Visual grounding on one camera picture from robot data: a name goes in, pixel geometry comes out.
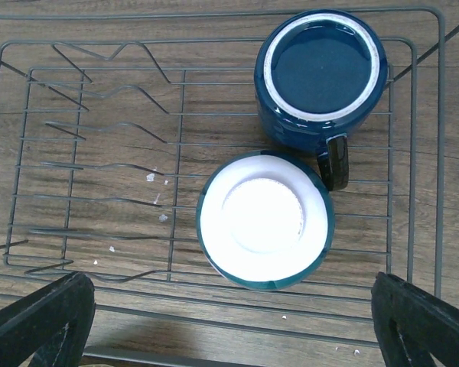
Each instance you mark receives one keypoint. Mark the white ceramic bowl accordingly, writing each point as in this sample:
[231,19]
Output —
[265,220]

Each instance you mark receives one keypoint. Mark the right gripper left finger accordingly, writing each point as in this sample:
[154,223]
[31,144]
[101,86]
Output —
[49,326]

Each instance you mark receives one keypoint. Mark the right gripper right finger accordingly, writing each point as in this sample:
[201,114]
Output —
[413,327]

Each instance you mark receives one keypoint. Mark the dark wire dish rack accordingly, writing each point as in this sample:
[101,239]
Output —
[114,113]

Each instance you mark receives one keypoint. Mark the blue enamel mug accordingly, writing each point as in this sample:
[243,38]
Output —
[317,77]

